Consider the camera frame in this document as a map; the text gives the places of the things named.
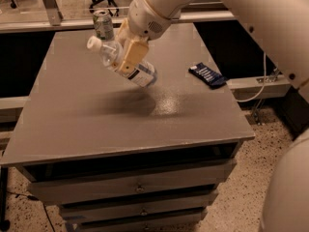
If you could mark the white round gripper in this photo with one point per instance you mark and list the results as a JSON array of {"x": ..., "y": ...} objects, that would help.
[{"x": 146, "y": 19}]

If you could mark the clear plastic tea bottle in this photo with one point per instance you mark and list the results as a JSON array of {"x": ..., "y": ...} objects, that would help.
[{"x": 111, "y": 54}]

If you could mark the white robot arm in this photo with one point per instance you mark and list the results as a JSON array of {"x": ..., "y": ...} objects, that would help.
[{"x": 280, "y": 28}]

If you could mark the green white soda can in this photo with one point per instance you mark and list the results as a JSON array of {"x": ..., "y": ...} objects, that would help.
[{"x": 103, "y": 25}]

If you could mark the blue snack bag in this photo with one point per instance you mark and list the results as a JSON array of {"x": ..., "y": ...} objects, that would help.
[{"x": 213, "y": 79}]

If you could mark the grey drawer cabinet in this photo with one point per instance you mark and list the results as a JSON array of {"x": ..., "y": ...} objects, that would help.
[{"x": 115, "y": 157}]

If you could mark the grey metal railing frame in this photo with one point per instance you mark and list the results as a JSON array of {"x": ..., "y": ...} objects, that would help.
[{"x": 64, "y": 20}]

